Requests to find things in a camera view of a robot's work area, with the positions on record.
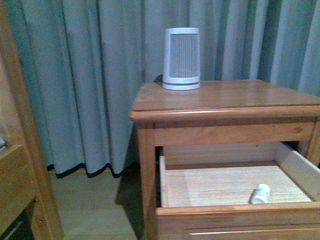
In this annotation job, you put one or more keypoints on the wooden drawer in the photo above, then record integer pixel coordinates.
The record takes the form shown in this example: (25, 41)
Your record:
(206, 193)

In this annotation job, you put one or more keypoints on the white medicine bottle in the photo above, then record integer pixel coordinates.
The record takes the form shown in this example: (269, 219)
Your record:
(261, 194)

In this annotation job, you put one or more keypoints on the wooden nightstand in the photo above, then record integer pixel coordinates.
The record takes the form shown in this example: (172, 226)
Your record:
(219, 112)

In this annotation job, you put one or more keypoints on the white cylindrical air purifier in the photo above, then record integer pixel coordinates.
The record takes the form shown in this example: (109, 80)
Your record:
(181, 64)

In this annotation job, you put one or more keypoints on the grey pleated curtain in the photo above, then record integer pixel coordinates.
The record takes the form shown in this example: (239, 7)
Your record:
(84, 61)

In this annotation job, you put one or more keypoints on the wooden furniture at left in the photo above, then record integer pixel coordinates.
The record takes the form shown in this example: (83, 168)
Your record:
(24, 182)

